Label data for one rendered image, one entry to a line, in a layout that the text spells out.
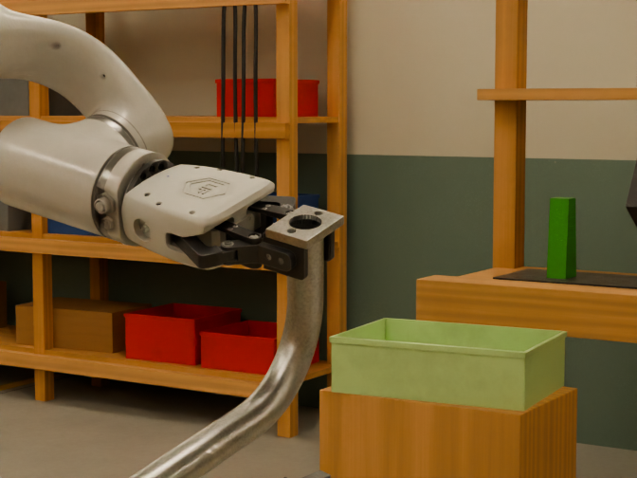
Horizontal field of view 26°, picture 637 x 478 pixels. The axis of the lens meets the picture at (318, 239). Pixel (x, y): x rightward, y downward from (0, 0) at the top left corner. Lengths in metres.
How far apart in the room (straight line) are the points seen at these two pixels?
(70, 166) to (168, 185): 0.10
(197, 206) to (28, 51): 0.24
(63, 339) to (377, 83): 2.04
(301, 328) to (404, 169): 5.33
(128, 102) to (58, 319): 5.81
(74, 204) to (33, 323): 5.89
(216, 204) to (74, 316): 5.90
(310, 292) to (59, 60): 0.34
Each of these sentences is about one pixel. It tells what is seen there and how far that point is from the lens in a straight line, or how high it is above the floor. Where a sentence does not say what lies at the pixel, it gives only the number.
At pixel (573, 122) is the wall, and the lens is 6.10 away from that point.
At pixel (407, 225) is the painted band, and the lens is 6.46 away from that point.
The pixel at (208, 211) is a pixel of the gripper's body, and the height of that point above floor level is 1.39.
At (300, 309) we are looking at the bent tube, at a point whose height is 1.31.
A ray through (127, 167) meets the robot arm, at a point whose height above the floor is 1.43.
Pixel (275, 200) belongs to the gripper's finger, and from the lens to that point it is 1.18.
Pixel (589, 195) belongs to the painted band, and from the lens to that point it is 6.08.
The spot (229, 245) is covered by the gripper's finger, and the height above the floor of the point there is 1.37.
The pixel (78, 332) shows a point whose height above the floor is 0.35.
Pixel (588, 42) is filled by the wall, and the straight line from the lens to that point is 6.09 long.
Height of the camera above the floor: 1.48
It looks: 5 degrees down
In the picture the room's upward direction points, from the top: straight up
